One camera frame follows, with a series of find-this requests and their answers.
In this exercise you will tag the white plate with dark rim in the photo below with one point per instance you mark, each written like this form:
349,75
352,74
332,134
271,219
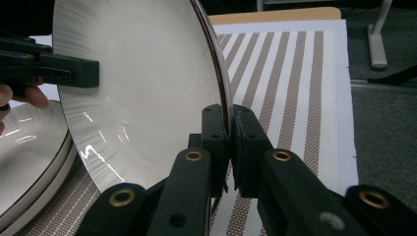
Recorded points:
147,82
29,170

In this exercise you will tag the brown striped placemat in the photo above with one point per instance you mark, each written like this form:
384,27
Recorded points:
288,98

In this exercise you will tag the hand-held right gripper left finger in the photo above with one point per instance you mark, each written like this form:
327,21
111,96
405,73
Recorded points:
193,183

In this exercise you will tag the metal rail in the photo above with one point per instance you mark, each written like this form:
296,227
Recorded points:
383,86

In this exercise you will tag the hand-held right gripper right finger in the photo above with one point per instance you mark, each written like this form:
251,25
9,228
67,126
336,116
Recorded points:
282,190

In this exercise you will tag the wooden table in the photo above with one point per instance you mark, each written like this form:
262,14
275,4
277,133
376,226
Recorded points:
278,14

